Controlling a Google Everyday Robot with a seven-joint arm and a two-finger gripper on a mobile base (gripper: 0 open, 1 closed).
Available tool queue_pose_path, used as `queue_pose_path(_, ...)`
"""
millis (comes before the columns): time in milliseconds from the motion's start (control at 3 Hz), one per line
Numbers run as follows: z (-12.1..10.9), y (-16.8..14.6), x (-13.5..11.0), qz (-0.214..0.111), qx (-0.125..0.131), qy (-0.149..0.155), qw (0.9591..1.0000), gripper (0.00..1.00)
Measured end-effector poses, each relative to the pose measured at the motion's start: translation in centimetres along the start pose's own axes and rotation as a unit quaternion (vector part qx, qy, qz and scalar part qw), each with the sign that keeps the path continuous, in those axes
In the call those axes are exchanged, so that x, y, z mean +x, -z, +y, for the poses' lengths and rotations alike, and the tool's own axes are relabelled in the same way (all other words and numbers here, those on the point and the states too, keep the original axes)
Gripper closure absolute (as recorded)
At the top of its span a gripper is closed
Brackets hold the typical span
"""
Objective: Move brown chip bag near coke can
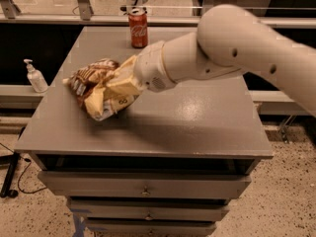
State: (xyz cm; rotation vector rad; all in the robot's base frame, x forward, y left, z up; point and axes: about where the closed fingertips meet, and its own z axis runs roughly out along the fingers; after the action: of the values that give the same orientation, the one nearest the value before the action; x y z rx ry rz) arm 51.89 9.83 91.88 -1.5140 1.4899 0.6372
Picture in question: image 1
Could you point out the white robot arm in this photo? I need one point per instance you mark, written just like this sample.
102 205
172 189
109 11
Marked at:
228 40

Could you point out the black stand leg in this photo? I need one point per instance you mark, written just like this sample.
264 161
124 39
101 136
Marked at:
10 162

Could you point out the white pump dispenser bottle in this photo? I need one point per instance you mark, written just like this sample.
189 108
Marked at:
35 77

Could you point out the brown sea salt chip bag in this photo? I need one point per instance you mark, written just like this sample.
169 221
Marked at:
88 85

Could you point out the red coke can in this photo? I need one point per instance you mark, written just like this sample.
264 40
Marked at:
137 20

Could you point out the middle grey drawer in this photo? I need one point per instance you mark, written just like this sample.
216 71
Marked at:
147 209

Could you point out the top grey drawer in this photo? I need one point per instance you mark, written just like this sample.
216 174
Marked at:
144 185

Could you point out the bottom grey drawer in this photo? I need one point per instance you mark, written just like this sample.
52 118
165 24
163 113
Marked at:
151 227

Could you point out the grey drawer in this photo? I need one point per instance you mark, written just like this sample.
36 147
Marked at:
144 185
151 227
147 209

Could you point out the grey drawer cabinet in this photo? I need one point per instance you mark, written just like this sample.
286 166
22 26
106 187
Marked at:
198 128

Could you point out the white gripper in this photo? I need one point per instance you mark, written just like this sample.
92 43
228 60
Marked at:
150 66

